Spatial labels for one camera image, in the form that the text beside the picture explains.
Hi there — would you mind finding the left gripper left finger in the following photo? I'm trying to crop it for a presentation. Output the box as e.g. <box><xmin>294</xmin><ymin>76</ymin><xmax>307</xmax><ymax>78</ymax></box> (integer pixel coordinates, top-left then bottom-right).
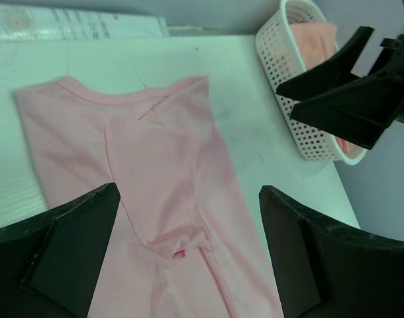
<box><xmin>0</xmin><ymin>183</ymin><xmax>120</xmax><ymax>317</ymax></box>

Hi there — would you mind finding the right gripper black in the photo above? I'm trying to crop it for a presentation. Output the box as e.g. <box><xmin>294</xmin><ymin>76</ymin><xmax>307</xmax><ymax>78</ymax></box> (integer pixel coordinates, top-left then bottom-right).
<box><xmin>276</xmin><ymin>26</ymin><xmax>404</xmax><ymax>150</ymax></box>

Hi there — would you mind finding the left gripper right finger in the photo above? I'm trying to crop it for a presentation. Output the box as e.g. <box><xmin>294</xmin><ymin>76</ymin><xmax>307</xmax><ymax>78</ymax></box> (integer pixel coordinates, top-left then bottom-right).
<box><xmin>259</xmin><ymin>185</ymin><xmax>404</xmax><ymax>317</ymax></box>

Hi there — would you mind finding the pink t shirt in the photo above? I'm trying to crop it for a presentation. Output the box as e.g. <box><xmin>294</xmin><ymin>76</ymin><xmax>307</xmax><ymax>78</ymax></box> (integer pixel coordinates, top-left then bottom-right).
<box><xmin>15</xmin><ymin>77</ymin><xmax>283</xmax><ymax>317</ymax></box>

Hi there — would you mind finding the peach t shirt in basket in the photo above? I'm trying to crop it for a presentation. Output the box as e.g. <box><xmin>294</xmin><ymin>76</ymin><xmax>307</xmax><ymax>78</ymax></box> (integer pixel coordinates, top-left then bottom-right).
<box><xmin>291</xmin><ymin>21</ymin><xmax>364</xmax><ymax>160</ymax></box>

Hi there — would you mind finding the white plastic basket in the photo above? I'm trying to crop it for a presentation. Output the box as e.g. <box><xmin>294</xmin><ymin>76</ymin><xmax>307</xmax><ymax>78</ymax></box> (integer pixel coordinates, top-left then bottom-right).
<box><xmin>255</xmin><ymin>1</ymin><xmax>373</xmax><ymax>166</ymax></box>

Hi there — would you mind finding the printed paper label strip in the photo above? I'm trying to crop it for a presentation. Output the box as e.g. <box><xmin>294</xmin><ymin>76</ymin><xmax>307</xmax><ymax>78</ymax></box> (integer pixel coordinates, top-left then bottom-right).
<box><xmin>0</xmin><ymin>3</ymin><xmax>170</xmax><ymax>42</ymax></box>

